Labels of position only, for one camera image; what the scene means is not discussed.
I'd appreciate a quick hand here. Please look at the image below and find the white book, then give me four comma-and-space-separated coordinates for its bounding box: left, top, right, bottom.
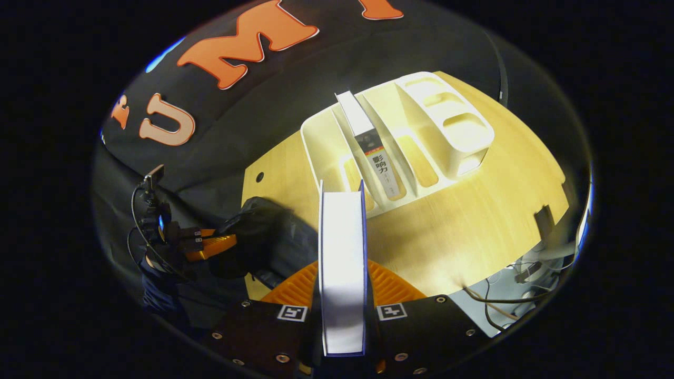
335, 91, 407, 202

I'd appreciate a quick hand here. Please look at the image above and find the black floor cable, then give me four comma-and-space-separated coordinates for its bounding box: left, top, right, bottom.
462, 286, 554, 307

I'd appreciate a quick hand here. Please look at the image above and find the blue book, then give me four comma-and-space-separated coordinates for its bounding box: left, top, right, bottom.
318, 179, 368, 357

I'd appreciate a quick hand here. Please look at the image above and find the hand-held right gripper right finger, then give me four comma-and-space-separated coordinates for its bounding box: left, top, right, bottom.
366, 260, 493, 375

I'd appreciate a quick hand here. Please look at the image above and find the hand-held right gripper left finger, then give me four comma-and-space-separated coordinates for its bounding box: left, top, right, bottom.
203, 261, 322, 377

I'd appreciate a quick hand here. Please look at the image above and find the black schoolbag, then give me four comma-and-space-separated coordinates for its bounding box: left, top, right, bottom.
211, 196, 320, 290

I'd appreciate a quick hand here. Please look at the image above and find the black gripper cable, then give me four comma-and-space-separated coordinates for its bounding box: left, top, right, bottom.
126, 182, 182, 277

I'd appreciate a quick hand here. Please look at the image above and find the white bookshelf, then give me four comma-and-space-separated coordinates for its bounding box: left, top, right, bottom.
300, 71, 495, 219

